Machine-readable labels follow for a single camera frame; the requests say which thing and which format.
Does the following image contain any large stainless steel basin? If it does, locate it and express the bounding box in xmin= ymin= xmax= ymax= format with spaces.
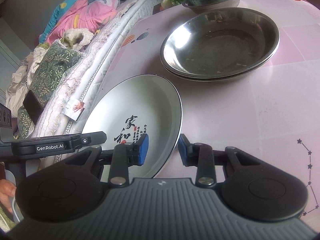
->
xmin=161 ymin=8 xmax=280 ymax=70

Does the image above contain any person's left hand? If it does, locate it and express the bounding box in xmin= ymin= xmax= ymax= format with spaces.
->
xmin=0 ymin=179 xmax=16 ymax=213

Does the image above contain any pink balloon print tablecloth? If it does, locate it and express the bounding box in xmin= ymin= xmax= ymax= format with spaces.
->
xmin=91 ymin=0 xmax=319 ymax=224

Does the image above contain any white calligraphy ceramic plate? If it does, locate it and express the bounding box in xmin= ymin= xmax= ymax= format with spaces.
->
xmin=82 ymin=74 xmax=183 ymax=179

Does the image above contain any green leaf pattern pillow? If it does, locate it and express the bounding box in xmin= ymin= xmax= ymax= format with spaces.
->
xmin=17 ymin=41 xmax=82 ymax=139

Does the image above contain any white quilted mattress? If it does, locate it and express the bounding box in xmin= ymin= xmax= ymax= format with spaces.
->
xmin=27 ymin=0 xmax=161 ymax=138

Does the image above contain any pink and blue blanket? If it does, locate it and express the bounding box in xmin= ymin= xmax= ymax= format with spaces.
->
xmin=39 ymin=0 xmax=120 ymax=44

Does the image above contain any black phone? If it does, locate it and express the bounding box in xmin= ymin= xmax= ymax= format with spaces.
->
xmin=23 ymin=90 xmax=43 ymax=125

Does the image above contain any white fluffy blanket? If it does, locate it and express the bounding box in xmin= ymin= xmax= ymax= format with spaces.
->
xmin=33 ymin=28 xmax=94 ymax=63

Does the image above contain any small stainless steel bowl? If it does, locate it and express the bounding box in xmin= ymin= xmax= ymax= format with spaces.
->
xmin=182 ymin=0 xmax=240 ymax=14

